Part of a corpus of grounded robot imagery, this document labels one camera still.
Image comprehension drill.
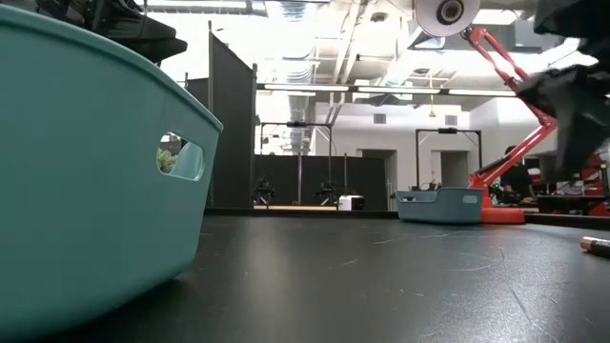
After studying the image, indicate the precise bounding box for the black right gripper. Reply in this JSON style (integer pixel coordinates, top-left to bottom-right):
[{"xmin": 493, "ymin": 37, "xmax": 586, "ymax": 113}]
[{"xmin": 517, "ymin": 61, "xmax": 610, "ymax": 178}]

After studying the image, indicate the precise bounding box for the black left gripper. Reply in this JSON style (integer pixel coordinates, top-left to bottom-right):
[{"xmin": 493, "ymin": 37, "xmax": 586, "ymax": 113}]
[{"xmin": 102, "ymin": 0, "xmax": 189, "ymax": 64}]

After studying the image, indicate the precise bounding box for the copper-top black battery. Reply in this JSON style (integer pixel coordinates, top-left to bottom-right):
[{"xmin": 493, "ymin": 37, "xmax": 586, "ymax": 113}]
[{"xmin": 579, "ymin": 235, "xmax": 610, "ymax": 259}]

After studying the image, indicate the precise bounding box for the red tool cabinet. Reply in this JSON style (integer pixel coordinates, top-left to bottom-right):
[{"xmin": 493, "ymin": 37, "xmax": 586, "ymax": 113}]
[{"xmin": 581, "ymin": 151, "xmax": 610, "ymax": 218}]

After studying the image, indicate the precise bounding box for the black workbench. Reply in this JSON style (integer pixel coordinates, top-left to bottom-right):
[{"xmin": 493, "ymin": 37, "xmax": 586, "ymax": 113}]
[{"xmin": 536, "ymin": 193, "xmax": 607, "ymax": 216}]

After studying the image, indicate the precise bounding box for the ceiling light strip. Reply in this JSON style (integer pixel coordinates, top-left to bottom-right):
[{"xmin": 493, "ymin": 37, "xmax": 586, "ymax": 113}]
[
  {"xmin": 356, "ymin": 86, "xmax": 442, "ymax": 95},
  {"xmin": 447, "ymin": 88, "xmax": 519, "ymax": 97},
  {"xmin": 263, "ymin": 84, "xmax": 351, "ymax": 93}
]

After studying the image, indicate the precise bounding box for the tall black partition panel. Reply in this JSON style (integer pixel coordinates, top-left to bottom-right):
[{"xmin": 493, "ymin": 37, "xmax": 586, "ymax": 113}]
[{"xmin": 207, "ymin": 20, "xmax": 259, "ymax": 209}]

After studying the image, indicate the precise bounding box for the red articulated lamp white head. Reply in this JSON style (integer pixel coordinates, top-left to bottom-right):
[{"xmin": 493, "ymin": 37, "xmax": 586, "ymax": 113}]
[{"xmin": 413, "ymin": 0, "xmax": 559, "ymax": 226}]

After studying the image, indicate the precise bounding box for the blue-grey plastic bin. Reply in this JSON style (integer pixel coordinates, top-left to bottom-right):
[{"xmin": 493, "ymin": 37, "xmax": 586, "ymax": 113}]
[{"xmin": 396, "ymin": 186, "xmax": 485, "ymax": 225}]

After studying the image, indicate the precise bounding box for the teal plastic bin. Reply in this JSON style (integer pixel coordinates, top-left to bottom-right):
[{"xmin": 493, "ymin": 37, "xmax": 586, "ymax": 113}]
[{"xmin": 0, "ymin": 4, "xmax": 224, "ymax": 342}]

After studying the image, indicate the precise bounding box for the wooden table top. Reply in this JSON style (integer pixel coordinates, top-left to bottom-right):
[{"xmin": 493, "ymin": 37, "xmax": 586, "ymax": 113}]
[{"xmin": 253, "ymin": 204, "xmax": 338, "ymax": 212}]

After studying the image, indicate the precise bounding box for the white box device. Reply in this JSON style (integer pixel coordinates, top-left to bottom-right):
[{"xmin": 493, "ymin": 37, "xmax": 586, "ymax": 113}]
[{"xmin": 337, "ymin": 193, "xmax": 366, "ymax": 212}]

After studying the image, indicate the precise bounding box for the black metal frame rig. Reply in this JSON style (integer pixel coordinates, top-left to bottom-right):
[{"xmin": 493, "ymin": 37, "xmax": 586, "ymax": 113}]
[
  {"xmin": 258, "ymin": 120, "xmax": 335, "ymax": 207},
  {"xmin": 415, "ymin": 127, "xmax": 483, "ymax": 192}
]

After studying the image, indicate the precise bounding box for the low black partition wall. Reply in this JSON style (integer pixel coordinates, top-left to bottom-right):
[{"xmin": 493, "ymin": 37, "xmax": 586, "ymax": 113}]
[{"xmin": 253, "ymin": 153, "xmax": 389, "ymax": 212}]

